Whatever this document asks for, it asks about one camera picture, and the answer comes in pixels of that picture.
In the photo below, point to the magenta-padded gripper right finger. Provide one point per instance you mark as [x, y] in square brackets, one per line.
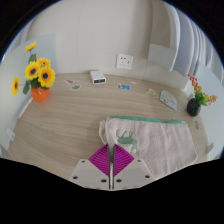
[128, 173]

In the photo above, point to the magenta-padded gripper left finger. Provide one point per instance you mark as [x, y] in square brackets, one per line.
[95, 173]

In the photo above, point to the beige towel with green trim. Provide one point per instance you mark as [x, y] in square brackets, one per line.
[163, 143]

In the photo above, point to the yellow sticker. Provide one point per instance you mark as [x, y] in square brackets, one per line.
[152, 93]

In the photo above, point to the brown bear sticker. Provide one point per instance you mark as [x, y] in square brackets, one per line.
[197, 125]

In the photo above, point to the small blue card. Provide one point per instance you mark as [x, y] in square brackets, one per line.
[124, 87]

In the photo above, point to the small grey sticker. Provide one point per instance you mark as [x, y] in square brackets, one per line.
[69, 81]
[75, 87]

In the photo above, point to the orange flowers in black vase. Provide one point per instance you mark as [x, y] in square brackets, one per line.
[193, 107]

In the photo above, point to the small white box device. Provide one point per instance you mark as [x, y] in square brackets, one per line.
[98, 77]

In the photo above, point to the sunflowers in orange vase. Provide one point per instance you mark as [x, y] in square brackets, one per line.
[40, 94]

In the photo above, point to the frosted desk divider panel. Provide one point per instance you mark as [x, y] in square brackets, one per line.
[13, 116]
[215, 123]

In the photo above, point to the pale grey curtain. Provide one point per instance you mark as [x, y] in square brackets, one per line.
[190, 36]

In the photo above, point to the white wall socket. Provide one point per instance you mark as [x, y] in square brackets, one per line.
[124, 61]

